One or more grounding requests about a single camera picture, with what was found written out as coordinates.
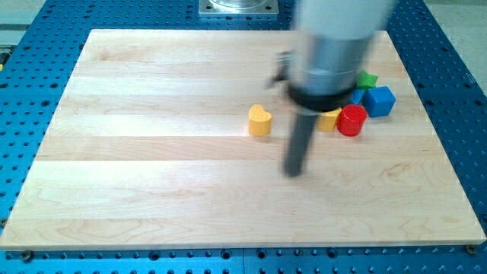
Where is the black pusher rod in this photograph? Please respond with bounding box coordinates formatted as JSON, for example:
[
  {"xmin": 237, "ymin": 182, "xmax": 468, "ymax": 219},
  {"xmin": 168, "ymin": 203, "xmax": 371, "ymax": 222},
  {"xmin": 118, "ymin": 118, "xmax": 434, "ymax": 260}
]
[{"xmin": 284, "ymin": 112, "xmax": 317, "ymax": 177}]

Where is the yellow heart block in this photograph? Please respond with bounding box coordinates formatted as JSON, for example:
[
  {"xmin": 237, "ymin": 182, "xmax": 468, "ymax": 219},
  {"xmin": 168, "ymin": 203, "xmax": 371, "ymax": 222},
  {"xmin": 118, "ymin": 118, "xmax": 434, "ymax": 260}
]
[{"xmin": 248, "ymin": 104, "xmax": 272, "ymax": 136}]

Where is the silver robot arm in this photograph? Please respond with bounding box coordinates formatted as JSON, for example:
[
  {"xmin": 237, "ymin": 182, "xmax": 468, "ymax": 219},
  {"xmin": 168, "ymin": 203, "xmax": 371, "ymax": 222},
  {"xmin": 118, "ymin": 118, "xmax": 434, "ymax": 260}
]
[{"xmin": 267, "ymin": 0, "xmax": 397, "ymax": 177}]

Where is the yellow block behind rod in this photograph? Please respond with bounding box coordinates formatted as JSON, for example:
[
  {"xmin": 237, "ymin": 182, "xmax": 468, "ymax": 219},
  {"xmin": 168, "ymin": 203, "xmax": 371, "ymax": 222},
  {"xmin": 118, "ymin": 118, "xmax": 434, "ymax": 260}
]
[{"xmin": 316, "ymin": 107, "xmax": 342, "ymax": 132}]

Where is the red cylinder block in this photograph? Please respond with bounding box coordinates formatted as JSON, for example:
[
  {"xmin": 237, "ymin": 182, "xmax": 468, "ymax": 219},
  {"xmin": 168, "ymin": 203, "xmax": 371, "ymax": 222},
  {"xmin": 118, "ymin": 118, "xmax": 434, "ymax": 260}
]
[{"xmin": 336, "ymin": 104, "xmax": 368, "ymax": 137}]

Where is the small blue block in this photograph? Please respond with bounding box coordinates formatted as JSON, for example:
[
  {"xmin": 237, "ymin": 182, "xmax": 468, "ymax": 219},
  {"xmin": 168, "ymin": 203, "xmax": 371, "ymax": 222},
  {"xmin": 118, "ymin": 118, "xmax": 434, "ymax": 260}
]
[{"xmin": 349, "ymin": 89, "xmax": 366, "ymax": 105}]

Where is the blue cube block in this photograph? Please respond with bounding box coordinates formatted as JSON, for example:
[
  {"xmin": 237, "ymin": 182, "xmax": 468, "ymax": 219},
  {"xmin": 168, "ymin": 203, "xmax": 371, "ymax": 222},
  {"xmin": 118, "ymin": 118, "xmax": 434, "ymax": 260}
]
[{"xmin": 362, "ymin": 86, "xmax": 396, "ymax": 117}]

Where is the green star block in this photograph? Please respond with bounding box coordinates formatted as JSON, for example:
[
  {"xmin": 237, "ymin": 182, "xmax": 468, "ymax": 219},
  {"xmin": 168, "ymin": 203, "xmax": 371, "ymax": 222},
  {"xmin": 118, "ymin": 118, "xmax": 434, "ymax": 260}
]
[{"xmin": 356, "ymin": 70, "xmax": 378, "ymax": 90}]

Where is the wooden board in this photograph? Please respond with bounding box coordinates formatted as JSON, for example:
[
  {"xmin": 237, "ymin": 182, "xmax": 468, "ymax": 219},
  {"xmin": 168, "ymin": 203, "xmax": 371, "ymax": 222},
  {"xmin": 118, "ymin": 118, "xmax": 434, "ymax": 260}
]
[{"xmin": 1, "ymin": 29, "xmax": 485, "ymax": 250}]

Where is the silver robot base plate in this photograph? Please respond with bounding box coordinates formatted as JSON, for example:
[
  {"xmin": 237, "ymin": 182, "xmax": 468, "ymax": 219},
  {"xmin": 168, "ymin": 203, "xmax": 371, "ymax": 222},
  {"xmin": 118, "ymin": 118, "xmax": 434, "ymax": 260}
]
[{"xmin": 198, "ymin": 0, "xmax": 279, "ymax": 16}]

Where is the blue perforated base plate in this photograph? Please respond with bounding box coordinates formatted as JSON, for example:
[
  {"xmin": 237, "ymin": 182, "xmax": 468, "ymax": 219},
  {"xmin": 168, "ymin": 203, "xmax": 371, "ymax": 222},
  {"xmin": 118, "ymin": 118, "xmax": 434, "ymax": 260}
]
[{"xmin": 1, "ymin": 1, "xmax": 486, "ymax": 273}]

